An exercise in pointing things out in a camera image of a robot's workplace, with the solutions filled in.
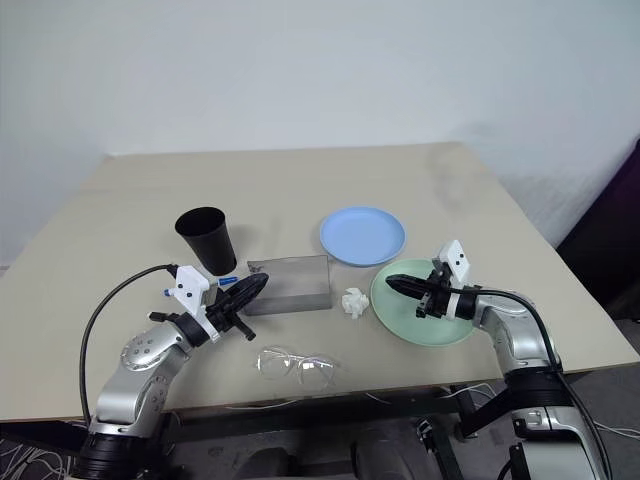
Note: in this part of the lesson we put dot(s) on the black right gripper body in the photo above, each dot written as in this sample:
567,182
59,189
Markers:
437,297

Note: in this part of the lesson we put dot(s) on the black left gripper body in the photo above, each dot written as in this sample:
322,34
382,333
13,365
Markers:
225,312

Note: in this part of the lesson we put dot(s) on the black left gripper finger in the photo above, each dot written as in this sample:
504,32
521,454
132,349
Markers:
255,294
244,286

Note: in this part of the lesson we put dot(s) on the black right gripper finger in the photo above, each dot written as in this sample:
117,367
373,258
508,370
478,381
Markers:
412,292
407,281

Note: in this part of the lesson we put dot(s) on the blue and white pen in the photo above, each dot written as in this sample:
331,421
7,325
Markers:
230,280

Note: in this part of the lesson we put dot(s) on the light green plate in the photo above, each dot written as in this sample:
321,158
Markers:
400,320

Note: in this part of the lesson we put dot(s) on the grey glasses case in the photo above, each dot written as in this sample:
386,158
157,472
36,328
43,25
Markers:
290,295

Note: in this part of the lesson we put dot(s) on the white tissue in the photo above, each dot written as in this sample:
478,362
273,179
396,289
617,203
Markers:
355,302

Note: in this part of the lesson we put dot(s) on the clear frame glasses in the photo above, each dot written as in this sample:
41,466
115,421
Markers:
300,366

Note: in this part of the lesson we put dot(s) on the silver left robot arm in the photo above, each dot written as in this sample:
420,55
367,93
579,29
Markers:
140,355

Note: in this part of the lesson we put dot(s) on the black plastic cup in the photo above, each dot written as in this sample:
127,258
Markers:
210,245

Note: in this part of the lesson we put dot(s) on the light blue plate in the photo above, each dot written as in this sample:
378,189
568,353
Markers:
362,235

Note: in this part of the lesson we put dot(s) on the dark rounded shape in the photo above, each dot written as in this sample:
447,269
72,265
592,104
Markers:
272,462
387,457

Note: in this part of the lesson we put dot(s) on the dark furniture block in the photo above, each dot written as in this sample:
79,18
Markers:
605,240

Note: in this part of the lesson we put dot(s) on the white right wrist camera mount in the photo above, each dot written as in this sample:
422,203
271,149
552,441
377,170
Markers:
456,260

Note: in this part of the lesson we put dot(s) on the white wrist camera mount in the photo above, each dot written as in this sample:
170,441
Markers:
456,260
190,287

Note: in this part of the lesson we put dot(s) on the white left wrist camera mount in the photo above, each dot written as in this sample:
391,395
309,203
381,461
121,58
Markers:
190,287

